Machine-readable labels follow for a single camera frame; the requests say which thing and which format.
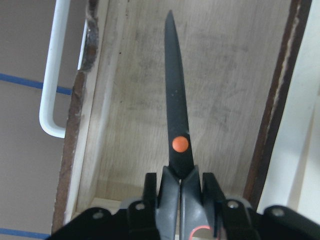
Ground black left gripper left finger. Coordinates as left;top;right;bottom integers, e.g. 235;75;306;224
127;173;160;240

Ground orange grey scissors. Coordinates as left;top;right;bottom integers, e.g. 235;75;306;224
156;11;213;240

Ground light wooden drawer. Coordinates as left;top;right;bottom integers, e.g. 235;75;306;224
51;0;312;240

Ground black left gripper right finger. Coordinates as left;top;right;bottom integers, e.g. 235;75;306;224
202;172;260;240

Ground white drawer handle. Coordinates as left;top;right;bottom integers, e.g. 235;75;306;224
39;0;88;139

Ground white plastic tray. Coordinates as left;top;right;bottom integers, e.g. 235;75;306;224
257;0;320;223

